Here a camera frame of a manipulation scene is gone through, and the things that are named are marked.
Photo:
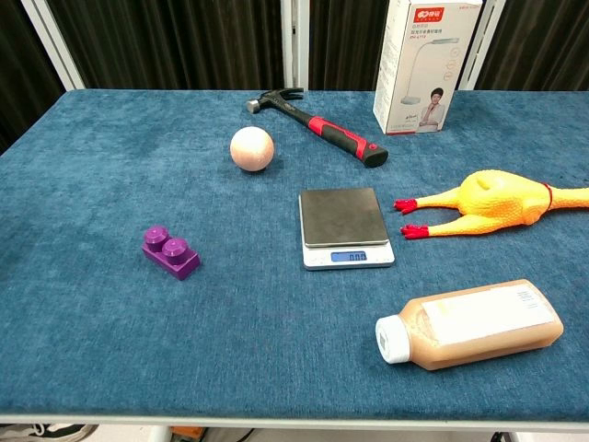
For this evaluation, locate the purple toy building block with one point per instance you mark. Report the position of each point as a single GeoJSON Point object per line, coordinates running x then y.
{"type": "Point", "coordinates": [172, 255]}

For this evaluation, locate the digital kitchen scale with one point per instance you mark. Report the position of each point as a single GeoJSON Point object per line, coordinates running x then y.
{"type": "Point", "coordinates": [343, 221]}

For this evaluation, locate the blue velvet tablecloth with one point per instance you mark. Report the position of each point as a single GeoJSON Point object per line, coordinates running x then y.
{"type": "Point", "coordinates": [285, 285]}

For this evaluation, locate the pale pink ball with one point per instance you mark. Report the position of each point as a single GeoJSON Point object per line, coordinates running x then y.
{"type": "Point", "coordinates": [252, 148]}

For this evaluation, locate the black red claw hammer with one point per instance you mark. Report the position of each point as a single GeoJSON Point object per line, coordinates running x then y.
{"type": "Point", "coordinates": [322, 126]}

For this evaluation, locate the white desk lamp box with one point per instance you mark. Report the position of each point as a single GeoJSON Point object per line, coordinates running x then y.
{"type": "Point", "coordinates": [421, 69]}

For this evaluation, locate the yellow rubber chicken toy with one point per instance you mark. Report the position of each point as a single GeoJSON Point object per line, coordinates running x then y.
{"type": "Point", "coordinates": [497, 202]}

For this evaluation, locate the orange bottle with white cap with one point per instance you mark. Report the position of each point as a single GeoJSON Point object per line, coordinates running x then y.
{"type": "Point", "coordinates": [474, 324]}

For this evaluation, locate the dark pleated curtain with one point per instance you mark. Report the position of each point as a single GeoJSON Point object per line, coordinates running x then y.
{"type": "Point", "coordinates": [184, 41]}

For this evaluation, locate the white table leg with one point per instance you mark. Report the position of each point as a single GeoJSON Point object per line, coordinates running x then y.
{"type": "Point", "coordinates": [154, 433]}

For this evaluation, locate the black white sneaker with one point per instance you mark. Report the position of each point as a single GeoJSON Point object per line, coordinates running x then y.
{"type": "Point", "coordinates": [46, 432]}

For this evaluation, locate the white metal frame post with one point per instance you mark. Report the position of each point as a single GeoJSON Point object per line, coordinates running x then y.
{"type": "Point", "coordinates": [55, 43]}
{"type": "Point", "coordinates": [295, 43]}
{"type": "Point", "coordinates": [483, 50]}

